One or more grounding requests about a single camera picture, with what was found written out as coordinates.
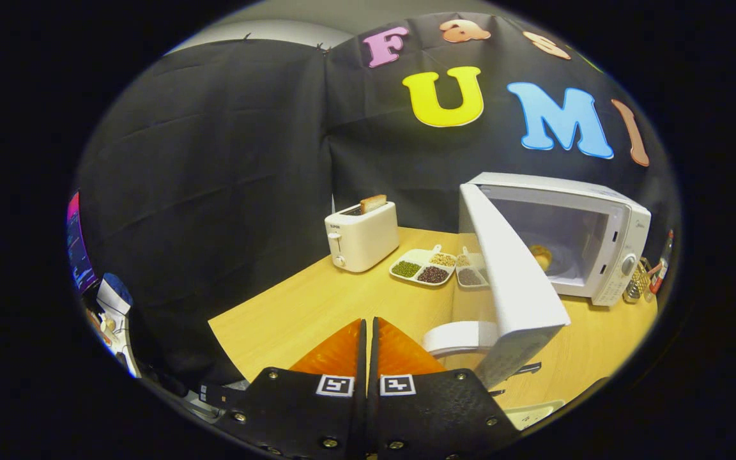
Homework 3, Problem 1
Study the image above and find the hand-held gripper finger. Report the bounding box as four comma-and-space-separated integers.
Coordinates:
368, 316, 522, 460
199, 318, 369, 460

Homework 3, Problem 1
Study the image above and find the white microwave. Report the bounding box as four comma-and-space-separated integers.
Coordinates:
422, 171, 652, 389

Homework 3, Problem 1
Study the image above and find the white divided bean dish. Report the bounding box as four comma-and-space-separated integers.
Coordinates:
389, 245, 457, 287

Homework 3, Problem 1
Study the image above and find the white toaster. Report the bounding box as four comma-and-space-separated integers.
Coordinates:
325, 201, 401, 273

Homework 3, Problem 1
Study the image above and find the white speckled tray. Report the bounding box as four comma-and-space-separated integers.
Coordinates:
505, 400, 565, 431

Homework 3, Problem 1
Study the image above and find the black backdrop cloth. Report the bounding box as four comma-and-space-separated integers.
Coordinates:
77, 11, 679, 384

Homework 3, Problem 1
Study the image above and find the blue white object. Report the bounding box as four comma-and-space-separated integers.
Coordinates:
96, 273, 134, 317

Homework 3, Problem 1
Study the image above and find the clear red label water bottle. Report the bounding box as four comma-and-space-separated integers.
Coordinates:
648, 229, 675, 296

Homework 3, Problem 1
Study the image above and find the computer monitor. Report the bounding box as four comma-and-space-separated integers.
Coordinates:
66, 190, 99, 295

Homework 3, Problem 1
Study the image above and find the metal wire basket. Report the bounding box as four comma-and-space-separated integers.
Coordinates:
622, 257, 653, 304

